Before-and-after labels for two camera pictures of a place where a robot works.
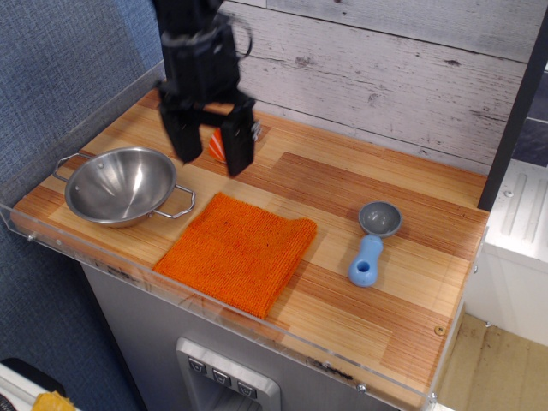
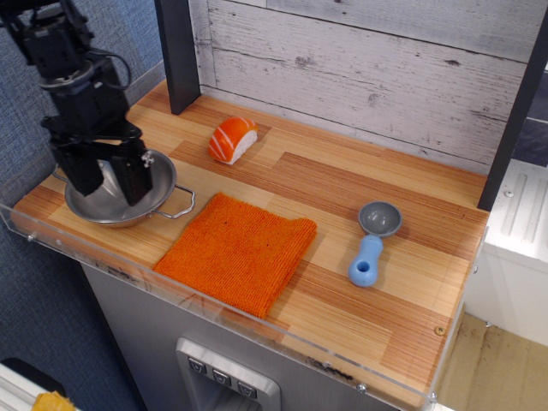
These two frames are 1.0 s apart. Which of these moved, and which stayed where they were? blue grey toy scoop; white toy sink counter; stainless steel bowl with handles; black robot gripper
Moved: black robot gripper
Stayed: white toy sink counter; stainless steel bowl with handles; blue grey toy scoop
